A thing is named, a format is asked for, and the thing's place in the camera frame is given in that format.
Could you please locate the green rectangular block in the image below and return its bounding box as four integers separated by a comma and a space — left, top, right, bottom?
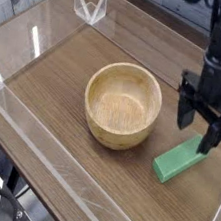
152, 135, 206, 184

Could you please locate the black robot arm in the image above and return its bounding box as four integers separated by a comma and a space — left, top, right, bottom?
177, 0, 221, 155

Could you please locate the brown wooden bowl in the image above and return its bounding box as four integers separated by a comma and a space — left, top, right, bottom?
84, 62, 163, 150

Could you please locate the grey metal bracket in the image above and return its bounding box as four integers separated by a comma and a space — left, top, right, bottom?
10, 201, 41, 221

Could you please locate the clear acrylic enclosure wall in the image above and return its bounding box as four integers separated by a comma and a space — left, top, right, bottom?
0, 0, 221, 221

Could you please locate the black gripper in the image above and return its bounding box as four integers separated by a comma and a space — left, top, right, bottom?
177, 53, 221, 155

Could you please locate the black table leg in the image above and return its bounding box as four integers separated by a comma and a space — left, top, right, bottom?
6, 167, 20, 193

